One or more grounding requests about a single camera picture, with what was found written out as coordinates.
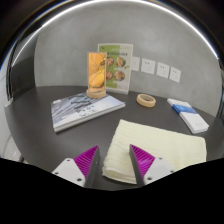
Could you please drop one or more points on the cream ribbed towel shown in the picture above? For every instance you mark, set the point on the cream ribbed towel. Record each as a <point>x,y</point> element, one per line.
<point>166,146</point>

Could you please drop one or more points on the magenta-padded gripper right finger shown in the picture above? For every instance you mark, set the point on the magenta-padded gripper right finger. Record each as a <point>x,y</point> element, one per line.
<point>154,168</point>

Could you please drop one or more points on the white ceiling light strip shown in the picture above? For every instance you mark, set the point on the white ceiling light strip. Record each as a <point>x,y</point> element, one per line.
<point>110,4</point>

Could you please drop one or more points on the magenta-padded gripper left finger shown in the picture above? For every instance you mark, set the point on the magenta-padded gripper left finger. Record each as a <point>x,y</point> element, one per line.
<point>71,169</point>

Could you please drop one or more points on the white booklet with blue band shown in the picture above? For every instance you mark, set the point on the white booklet with blue band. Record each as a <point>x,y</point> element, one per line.
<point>191,118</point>

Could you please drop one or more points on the orange acrylic sign wooden base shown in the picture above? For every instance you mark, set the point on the orange acrylic sign wooden base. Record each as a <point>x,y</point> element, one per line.
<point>96,73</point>

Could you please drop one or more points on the grey white magazine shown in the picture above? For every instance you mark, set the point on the grey white magazine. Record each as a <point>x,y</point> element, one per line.
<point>83,111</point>

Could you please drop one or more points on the white wall socket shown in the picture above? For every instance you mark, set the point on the white wall socket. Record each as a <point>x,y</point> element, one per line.
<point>147,66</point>
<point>163,70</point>
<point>136,64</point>
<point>175,74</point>

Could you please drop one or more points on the beige tape roll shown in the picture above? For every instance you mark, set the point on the beige tape roll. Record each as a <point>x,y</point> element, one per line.
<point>140,100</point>

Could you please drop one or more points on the green menu sign stand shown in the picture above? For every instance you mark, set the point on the green menu sign stand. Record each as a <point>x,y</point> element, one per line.
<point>118,66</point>

